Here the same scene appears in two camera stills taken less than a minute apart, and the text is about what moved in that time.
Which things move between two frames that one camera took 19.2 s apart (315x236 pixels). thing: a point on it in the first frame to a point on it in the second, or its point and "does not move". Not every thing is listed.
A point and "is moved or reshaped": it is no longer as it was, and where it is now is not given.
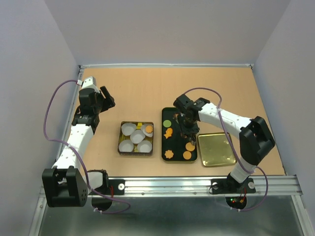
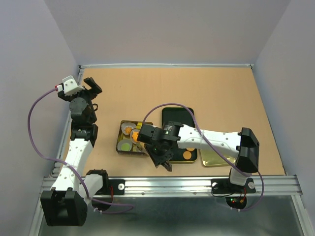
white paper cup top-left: x=128 y=129 does not move
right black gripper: x=192 y=131 to x=157 y=159
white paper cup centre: x=137 y=136 does not move
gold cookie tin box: x=136 y=138 does not move
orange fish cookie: x=169 y=132 is moved or reshaped
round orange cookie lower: x=187 y=155 does not move
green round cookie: x=167 y=123 is moved or reshaped
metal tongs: x=176 y=118 is moved or reshaped
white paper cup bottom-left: x=126 y=145 does not move
